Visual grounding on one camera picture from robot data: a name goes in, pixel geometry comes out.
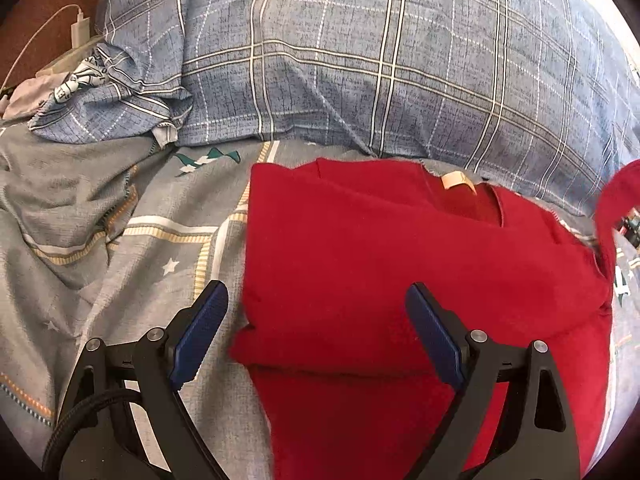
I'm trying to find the white charging cable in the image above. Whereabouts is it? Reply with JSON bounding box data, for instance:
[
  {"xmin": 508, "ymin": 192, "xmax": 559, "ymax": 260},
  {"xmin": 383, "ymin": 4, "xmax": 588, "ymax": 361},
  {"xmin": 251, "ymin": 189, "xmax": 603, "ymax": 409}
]
[{"xmin": 0, "ymin": 4, "xmax": 81, "ymax": 96}]

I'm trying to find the brown wooden headboard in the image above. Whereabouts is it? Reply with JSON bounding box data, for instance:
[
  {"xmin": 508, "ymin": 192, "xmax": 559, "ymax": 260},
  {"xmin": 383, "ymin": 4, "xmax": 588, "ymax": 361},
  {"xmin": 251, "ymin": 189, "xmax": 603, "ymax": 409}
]
[{"xmin": 0, "ymin": 0, "xmax": 126, "ymax": 92}]

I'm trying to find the red garment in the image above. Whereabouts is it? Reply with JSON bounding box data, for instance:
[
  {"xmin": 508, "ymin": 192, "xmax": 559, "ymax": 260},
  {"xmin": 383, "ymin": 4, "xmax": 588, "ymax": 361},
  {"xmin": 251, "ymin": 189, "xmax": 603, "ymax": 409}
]
[{"xmin": 227, "ymin": 157, "xmax": 640, "ymax": 480}]

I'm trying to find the white charger plug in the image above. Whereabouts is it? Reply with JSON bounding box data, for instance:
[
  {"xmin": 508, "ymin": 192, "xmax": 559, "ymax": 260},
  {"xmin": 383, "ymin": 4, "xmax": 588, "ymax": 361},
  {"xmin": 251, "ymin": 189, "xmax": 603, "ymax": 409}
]
[{"xmin": 70, "ymin": 7, "xmax": 94, "ymax": 47}]

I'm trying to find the blue plaid pillow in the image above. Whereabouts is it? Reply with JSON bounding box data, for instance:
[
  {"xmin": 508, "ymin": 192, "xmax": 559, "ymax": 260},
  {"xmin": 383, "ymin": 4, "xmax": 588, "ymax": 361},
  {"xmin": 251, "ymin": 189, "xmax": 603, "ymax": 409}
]
[{"xmin": 27, "ymin": 0, "xmax": 640, "ymax": 221}]

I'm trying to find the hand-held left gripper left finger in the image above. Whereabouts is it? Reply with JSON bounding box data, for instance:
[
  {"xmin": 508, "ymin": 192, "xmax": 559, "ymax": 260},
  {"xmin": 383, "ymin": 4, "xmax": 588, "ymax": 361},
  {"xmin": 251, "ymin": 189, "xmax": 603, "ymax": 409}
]
[{"xmin": 55, "ymin": 280, "xmax": 231, "ymax": 480}]

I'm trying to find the grey patterned bed sheet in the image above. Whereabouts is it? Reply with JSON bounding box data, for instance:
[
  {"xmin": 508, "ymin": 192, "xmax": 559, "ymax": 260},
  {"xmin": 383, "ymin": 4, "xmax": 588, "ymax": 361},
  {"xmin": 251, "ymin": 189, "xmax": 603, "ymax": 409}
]
[{"xmin": 0, "ymin": 125, "xmax": 640, "ymax": 480}]

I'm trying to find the white power strip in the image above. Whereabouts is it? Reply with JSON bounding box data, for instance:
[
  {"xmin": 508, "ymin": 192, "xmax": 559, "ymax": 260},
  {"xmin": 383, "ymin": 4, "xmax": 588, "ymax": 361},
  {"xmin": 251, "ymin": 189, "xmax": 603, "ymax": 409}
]
[{"xmin": 35, "ymin": 35, "xmax": 103, "ymax": 79}]

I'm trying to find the black braided cable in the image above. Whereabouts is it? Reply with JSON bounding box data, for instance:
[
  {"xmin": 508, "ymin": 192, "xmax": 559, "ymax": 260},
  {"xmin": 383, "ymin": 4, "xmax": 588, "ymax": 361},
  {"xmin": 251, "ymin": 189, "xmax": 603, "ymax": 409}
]
[{"xmin": 42, "ymin": 389, "xmax": 142, "ymax": 480}]

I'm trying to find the white pink crumpled cloth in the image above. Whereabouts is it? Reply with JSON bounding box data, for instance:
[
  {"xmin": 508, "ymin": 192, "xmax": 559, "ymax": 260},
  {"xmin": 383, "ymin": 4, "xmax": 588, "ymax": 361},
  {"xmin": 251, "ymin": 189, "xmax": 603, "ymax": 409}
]
[{"xmin": 0, "ymin": 72, "xmax": 76, "ymax": 122}]

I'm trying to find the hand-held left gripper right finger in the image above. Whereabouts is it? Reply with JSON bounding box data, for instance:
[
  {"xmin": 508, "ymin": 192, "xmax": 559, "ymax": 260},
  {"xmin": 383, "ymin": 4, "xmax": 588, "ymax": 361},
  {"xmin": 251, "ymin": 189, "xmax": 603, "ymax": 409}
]
[{"xmin": 404, "ymin": 282, "xmax": 583, "ymax": 480}]

